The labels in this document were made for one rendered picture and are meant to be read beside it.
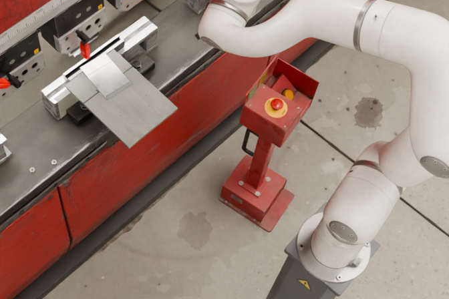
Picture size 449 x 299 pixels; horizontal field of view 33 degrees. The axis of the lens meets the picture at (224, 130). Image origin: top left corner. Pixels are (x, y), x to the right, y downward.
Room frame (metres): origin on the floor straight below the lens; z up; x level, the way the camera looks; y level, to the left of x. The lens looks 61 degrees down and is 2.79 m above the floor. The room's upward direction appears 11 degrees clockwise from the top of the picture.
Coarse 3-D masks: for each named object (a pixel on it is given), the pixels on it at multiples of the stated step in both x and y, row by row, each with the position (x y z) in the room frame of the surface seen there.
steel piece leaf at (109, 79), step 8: (112, 64) 1.12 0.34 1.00; (96, 72) 1.09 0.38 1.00; (104, 72) 1.09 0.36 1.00; (112, 72) 1.10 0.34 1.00; (120, 72) 1.10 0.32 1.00; (96, 80) 1.06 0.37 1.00; (104, 80) 1.07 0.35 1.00; (112, 80) 1.07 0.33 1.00; (120, 80) 1.07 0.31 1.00; (128, 80) 1.08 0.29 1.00; (104, 88) 1.04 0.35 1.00; (112, 88) 1.04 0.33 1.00; (120, 88) 1.04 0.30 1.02; (104, 96) 1.01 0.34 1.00; (112, 96) 1.02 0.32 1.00
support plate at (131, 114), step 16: (128, 64) 1.13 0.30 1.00; (80, 80) 1.05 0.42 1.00; (144, 80) 1.09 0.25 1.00; (80, 96) 1.00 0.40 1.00; (96, 96) 1.01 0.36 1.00; (128, 96) 1.03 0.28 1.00; (144, 96) 1.04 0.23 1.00; (160, 96) 1.05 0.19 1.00; (96, 112) 0.96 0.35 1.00; (112, 112) 0.97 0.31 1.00; (128, 112) 0.98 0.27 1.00; (144, 112) 0.99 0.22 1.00; (160, 112) 1.00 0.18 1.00; (112, 128) 0.92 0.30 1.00; (128, 128) 0.93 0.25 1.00; (144, 128) 0.94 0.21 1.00; (128, 144) 0.89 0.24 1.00
